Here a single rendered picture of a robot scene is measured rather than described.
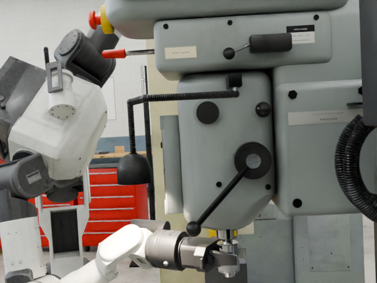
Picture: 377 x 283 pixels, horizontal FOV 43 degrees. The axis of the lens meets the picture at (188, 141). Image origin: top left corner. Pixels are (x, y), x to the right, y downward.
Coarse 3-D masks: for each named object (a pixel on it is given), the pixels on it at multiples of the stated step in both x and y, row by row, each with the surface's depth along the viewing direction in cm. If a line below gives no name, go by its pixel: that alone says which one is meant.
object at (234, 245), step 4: (220, 240) 105; (220, 244) 102; (224, 244) 102; (228, 244) 102; (232, 244) 102; (236, 244) 102; (220, 248) 102; (224, 248) 102; (228, 248) 102; (232, 248) 102
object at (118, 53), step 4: (124, 48) 112; (104, 52) 111; (108, 52) 111; (112, 52) 111; (116, 52) 111; (120, 52) 111; (124, 52) 111; (128, 52) 112; (132, 52) 112; (136, 52) 112; (140, 52) 112; (144, 52) 111; (148, 52) 111; (152, 52) 111; (104, 56) 112; (108, 56) 112; (112, 56) 111; (116, 56) 111; (120, 56) 111; (124, 56) 111
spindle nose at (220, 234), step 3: (216, 231) 103; (219, 231) 102; (222, 231) 102; (225, 231) 101; (231, 231) 101; (237, 231) 103; (216, 234) 104; (219, 234) 102; (222, 234) 102; (225, 234) 101; (231, 234) 102; (237, 234) 103; (219, 237) 102; (222, 237) 102; (225, 237) 102; (231, 237) 102; (234, 237) 102; (237, 237) 103
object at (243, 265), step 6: (240, 246) 152; (240, 258) 139; (240, 264) 134; (246, 264) 134; (210, 270) 135; (216, 270) 135; (240, 270) 134; (246, 270) 134; (210, 276) 135; (216, 276) 135; (222, 276) 135; (234, 276) 135; (240, 276) 134; (246, 276) 134; (210, 282) 135; (216, 282) 135; (222, 282) 135; (228, 282) 135; (234, 282) 135; (240, 282) 135; (246, 282) 135
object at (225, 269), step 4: (236, 248) 102; (224, 252) 102; (228, 252) 102; (232, 252) 102; (236, 252) 102; (220, 268) 103; (224, 268) 102; (228, 268) 102; (232, 268) 102; (236, 268) 102; (220, 272) 103; (224, 272) 102; (228, 272) 102; (232, 272) 102
